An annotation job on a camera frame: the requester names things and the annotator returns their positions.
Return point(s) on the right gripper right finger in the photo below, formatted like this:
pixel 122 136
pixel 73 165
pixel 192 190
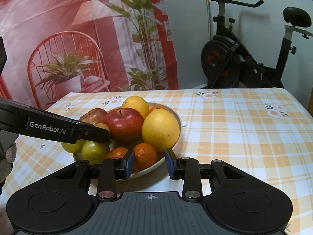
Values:
pixel 188 170

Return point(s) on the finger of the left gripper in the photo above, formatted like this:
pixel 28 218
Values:
pixel 90 132

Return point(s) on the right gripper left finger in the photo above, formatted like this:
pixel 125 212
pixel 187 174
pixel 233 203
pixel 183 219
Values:
pixel 113 169

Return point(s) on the brownish red apple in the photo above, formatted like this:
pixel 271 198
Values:
pixel 94 116

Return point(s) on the green apple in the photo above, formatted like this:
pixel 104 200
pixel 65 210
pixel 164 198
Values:
pixel 73 148

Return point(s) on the orange mandarin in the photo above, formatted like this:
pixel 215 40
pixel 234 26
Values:
pixel 145 156
pixel 155 107
pixel 118 152

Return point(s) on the yellow-green fruit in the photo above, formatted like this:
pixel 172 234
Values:
pixel 94 152

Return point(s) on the bright red apple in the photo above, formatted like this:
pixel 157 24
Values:
pixel 125 125

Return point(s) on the large yellow grapefruit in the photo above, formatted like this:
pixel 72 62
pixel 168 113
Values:
pixel 160 130

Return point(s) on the small yellow lemon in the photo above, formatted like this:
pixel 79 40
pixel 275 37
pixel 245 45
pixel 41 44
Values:
pixel 137 103

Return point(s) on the small brown longan fruit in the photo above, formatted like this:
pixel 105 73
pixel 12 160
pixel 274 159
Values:
pixel 103 126

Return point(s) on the gloved left hand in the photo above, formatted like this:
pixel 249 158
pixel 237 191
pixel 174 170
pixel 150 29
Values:
pixel 8 152

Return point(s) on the cream round plate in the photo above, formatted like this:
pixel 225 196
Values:
pixel 160 156

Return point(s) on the orange plaid floral tablecloth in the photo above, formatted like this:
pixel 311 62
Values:
pixel 264 132

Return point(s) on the red printed backdrop curtain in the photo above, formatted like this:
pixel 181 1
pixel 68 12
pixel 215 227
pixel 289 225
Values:
pixel 55 47

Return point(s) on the black exercise bike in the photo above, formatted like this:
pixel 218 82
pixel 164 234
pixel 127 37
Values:
pixel 253 41

